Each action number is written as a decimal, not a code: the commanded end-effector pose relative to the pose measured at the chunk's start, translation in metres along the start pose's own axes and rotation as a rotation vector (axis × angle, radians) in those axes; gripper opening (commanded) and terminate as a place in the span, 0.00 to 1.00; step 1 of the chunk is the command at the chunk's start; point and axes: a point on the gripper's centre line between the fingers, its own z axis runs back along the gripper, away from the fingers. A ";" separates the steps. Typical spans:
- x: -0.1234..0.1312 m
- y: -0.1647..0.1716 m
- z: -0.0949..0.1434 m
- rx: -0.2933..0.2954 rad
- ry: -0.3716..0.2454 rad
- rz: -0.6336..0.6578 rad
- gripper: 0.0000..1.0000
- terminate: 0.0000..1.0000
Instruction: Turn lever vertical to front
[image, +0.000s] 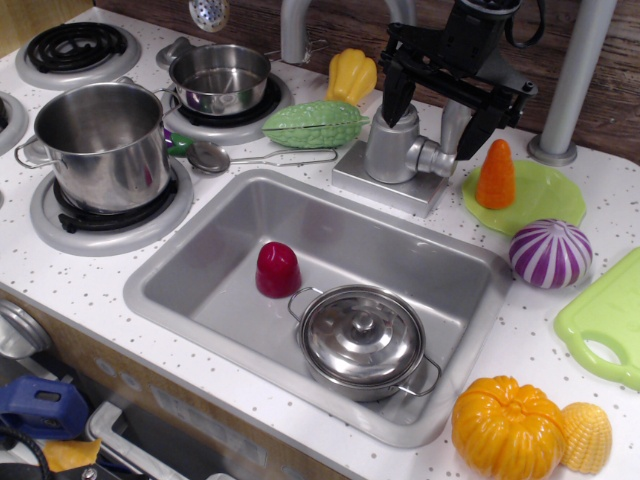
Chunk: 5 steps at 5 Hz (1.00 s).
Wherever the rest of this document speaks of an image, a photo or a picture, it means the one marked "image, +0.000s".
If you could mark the blue clamp tool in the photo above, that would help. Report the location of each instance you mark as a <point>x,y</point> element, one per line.
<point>43,409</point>

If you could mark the front toy stove burner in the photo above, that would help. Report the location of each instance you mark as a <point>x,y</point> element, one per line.
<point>73,231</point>

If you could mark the light green toy plate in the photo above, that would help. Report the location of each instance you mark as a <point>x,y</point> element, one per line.
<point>542,192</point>

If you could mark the grey support pole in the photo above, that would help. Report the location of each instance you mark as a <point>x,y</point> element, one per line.
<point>554,145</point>

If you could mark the yellow toy corn piece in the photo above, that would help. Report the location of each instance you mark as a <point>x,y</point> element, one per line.
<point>588,436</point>

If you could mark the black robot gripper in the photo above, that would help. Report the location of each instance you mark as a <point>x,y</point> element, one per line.
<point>461,62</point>

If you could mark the yellow toy bell pepper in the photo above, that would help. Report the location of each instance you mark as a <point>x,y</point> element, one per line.
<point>352,76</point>

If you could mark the green toy cutting board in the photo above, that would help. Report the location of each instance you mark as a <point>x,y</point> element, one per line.
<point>600,327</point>

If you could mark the small steel strainer spoon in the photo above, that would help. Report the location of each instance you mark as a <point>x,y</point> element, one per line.
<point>211,158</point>

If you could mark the grey faucet base block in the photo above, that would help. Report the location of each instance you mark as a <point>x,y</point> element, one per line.
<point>375,168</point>

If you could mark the green toy bitter gourd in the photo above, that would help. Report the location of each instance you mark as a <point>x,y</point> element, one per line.
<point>319,124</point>

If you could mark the back right stove burner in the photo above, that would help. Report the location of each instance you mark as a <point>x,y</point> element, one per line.
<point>235,129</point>

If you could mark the hanging steel slotted spoon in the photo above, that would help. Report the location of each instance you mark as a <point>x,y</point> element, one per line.
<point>210,15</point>

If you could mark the silver oven knob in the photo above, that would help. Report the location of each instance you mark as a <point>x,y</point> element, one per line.
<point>21,335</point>

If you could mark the orange toy pumpkin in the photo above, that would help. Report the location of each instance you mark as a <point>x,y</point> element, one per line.
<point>503,430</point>

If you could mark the red toy pepper piece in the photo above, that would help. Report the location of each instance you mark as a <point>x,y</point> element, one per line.
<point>277,271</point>

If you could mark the large steel stock pot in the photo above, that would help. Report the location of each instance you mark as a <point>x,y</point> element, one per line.
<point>106,145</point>

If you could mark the far left stove burner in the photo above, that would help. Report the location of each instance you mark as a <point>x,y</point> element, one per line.
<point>14,122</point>

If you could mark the small steel saucepan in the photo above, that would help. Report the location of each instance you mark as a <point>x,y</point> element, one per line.
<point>216,80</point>

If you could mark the back left stove burner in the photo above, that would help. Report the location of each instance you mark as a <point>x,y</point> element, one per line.
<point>76,54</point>

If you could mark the orange toy carrot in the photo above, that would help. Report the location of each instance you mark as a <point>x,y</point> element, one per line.
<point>496,186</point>

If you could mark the steel pot with lid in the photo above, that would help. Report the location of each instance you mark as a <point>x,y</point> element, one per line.
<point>363,342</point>

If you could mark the purple striped toy onion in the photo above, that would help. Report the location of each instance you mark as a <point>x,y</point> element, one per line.
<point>550,254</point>

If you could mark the grey toy faucet lever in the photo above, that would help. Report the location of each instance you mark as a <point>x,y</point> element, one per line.
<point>439,158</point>

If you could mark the purple toy eggplant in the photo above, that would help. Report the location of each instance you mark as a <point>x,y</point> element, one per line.
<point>177,144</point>

